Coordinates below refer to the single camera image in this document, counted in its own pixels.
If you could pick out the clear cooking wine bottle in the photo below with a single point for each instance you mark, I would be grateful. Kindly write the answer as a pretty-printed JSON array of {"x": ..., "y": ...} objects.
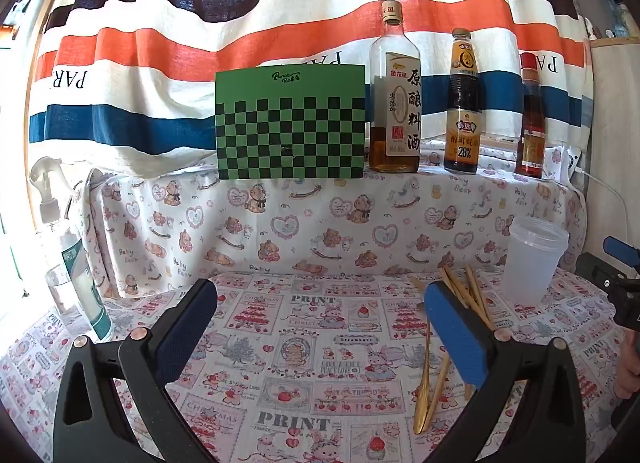
[{"x": 395, "y": 108}]

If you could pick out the striped curtain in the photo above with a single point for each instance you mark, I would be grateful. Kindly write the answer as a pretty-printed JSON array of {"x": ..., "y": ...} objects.
[{"x": 300, "y": 8}]

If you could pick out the red cap sauce bottle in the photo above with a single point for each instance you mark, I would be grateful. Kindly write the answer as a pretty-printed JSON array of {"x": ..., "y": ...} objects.
[{"x": 530, "y": 133}]

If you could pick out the clear spray bottle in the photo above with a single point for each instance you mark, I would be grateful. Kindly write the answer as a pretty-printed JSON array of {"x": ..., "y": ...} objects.
[{"x": 65, "y": 263}]

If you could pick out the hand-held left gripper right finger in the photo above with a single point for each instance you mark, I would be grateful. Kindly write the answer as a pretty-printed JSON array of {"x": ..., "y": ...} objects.
[{"x": 457, "y": 338}]

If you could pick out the dark sauce bottle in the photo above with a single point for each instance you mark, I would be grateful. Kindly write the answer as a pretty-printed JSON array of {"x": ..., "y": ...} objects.
[{"x": 463, "y": 113}]

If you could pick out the bear print cloth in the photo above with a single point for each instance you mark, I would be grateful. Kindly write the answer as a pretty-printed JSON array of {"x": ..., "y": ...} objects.
[{"x": 325, "y": 223}]

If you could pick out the white charger plug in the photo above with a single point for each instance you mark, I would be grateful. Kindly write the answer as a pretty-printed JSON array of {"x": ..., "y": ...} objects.
[{"x": 571, "y": 160}]

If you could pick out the green checkered box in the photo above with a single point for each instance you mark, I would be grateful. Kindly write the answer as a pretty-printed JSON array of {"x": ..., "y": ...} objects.
[{"x": 290, "y": 123}]

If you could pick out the plastic water bottle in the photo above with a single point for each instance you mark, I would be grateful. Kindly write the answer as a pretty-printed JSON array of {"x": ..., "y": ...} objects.
[{"x": 621, "y": 18}]

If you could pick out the translucent plastic cup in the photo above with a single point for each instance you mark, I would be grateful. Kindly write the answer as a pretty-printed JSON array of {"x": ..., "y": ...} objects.
[{"x": 532, "y": 263}]

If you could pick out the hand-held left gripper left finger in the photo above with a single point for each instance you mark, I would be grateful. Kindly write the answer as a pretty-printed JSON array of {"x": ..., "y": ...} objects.
[{"x": 187, "y": 328}]

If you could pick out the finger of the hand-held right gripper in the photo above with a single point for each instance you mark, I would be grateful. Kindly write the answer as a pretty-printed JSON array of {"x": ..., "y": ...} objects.
[
  {"x": 600, "y": 270},
  {"x": 620, "y": 249}
]

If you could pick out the strawberry print tablecloth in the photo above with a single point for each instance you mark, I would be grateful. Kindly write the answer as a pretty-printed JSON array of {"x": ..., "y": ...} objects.
[{"x": 310, "y": 343}]

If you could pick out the wooden chopstick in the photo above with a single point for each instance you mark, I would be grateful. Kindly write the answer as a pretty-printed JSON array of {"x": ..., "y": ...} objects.
[
  {"x": 477, "y": 290},
  {"x": 419, "y": 284},
  {"x": 467, "y": 298},
  {"x": 452, "y": 283}
]

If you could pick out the person's right hand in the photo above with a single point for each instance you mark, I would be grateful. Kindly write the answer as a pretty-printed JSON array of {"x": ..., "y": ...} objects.
[{"x": 630, "y": 368}]

